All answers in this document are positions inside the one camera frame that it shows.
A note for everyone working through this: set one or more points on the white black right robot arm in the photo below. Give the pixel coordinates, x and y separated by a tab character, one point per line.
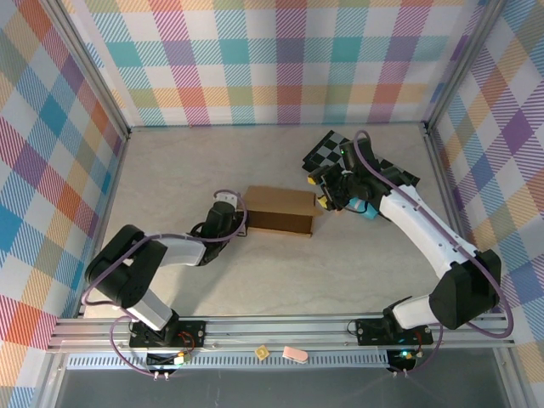
421	229

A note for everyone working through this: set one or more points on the brown cardboard box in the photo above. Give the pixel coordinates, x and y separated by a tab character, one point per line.
280	204

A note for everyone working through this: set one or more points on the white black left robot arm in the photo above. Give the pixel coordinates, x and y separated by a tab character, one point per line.
127	263

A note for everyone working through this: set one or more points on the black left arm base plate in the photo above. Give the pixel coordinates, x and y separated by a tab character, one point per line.
193	329

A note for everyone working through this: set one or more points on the aluminium frame post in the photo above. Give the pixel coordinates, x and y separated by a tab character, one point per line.
463	64
91	72

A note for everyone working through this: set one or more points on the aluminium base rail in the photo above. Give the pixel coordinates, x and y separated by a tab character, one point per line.
276	329

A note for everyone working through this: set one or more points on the teal pink handheld tool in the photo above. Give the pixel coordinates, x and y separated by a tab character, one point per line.
365	210

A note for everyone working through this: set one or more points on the black grey checkerboard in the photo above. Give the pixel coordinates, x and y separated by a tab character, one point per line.
327	149

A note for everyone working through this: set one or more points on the small yellow square tag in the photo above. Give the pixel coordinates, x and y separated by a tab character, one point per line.
262	353

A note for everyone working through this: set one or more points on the aluminium frame side rail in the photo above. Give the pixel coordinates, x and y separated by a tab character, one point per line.
111	187

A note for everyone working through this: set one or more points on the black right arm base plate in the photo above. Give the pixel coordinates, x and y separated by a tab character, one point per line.
370	329

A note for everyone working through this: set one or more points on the pink eraser block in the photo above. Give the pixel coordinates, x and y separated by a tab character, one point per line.
295	355

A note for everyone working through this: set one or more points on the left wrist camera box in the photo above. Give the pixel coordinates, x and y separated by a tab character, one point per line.
226	199

